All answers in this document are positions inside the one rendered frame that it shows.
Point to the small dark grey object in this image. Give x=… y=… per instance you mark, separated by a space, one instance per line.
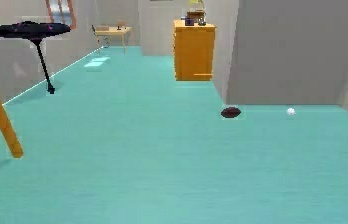
x=201 y=22

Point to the yellow shade table lamp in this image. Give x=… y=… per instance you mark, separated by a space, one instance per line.
x=195 y=8

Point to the small dark desk figure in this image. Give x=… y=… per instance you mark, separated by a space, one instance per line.
x=119 y=26

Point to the dark chair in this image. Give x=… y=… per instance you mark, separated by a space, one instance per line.
x=96 y=36

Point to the purple box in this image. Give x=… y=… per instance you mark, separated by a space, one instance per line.
x=189 y=21

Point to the black round pedestal table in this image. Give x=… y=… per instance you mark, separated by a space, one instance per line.
x=28 y=30

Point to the orange wooden shelf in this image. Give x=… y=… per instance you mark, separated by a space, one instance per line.
x=2 y=123

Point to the small white ball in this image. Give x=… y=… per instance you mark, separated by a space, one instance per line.
x=291 y=111

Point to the brown box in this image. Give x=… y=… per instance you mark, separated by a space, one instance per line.
x=102 y=28

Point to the pale wooden desk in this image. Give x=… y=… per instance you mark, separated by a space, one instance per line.
x=113 y=32

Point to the orange wooden dresser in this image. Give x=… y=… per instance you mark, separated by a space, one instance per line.
x=193 y=50

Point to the dark brown oval ball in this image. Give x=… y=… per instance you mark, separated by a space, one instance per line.
x=230 y=112

